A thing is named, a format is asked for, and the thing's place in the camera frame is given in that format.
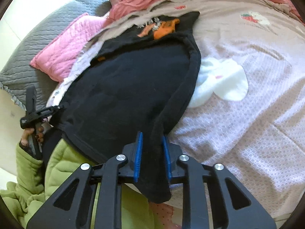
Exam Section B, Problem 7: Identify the left hand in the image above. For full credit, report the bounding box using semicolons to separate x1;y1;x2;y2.
20;126;45;148

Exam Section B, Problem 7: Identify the pink quilted pillow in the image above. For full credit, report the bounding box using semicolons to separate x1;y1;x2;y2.
30;13;108;83

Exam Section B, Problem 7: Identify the grey quilted pillow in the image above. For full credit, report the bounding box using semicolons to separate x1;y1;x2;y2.
1;0;111;110

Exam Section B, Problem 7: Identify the white small garment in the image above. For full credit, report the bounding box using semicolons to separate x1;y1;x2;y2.
188;57;249;108

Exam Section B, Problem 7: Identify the green quilted jacket torso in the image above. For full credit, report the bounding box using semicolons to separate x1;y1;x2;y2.
44;137;165;229

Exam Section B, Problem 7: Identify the green left sleeve forearm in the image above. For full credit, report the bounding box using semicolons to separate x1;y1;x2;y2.
1;146;46;228

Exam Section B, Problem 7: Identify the black printed sweatshirt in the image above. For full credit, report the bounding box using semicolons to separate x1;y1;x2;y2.
51;11;201;203

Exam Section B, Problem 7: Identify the beige strawberry print blanket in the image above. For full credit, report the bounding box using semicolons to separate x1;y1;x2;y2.
48;0;304;218

